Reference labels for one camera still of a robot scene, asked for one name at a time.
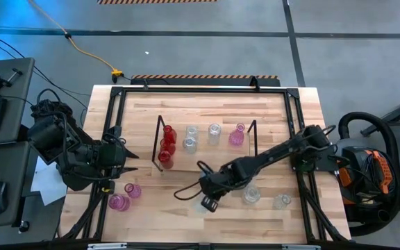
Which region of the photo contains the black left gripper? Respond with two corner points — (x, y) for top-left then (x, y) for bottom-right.
(99, 140), (140, 180)

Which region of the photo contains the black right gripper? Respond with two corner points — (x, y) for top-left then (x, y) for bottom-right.
(199, 169), (231, 213)

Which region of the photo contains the small pink glass vase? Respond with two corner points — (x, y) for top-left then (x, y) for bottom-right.
(124, 183), (142, 199)

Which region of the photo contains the wide clear diamond-cut vase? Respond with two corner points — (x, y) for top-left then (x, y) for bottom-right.
(242, 184), (262, 205)

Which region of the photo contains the red round-bellied glass vase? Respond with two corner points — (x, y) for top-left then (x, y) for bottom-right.
(160, 138), (176, 156)

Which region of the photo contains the red ribbed bottle vase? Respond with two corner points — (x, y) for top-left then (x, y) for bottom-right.
(162, 124), (178, 144)

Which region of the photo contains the clear round glass vase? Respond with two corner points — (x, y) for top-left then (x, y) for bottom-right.
(182, 136), (198, 154)

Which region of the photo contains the tall clear glass vase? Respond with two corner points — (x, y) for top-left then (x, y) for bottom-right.
(207, 123), (222, 146)

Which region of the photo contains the clear diamond-cut square vase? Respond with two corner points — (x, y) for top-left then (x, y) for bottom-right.
(185, 124), (200, 138)

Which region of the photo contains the pink ribbed round vase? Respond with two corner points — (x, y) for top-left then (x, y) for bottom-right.
(108, 194), (131, 213)

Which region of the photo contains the small clear glass vase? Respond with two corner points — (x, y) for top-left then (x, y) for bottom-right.
(272, 193), (292, 210)

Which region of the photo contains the pink ribbed bottle vase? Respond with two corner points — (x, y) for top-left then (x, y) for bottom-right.
(228, 123), (246, 147)

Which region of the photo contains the white paper sheet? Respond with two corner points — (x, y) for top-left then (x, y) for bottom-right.
(29, 156), (69, 206)

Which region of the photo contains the hazard striped black floor mat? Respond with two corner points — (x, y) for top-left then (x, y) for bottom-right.
(130, 74), (281, 88)

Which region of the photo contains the grey desk panel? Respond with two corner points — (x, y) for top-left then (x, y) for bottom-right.
(0, 57), (36, 147)
(0, 140), (31, 230)

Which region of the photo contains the black and orange machine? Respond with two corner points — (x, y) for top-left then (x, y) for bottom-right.
(337, 145), (395, 216)

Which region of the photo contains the wooden shelf black metal frame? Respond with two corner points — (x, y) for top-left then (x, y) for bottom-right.
(151, 115), (258, 177)

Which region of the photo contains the silver metal bracket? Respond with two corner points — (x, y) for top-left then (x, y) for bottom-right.
(87, 242), (128, 250)
(281, 244), (322, 250)

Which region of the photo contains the yellow extension cable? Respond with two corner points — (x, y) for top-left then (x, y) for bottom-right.
(28, 0), (124, 79)

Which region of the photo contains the black aluminium table frame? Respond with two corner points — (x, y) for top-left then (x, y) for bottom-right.
(57, 85), (352, 250)

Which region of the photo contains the black corrugated hose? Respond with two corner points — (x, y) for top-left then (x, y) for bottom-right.
(337, 110), (400, 238)

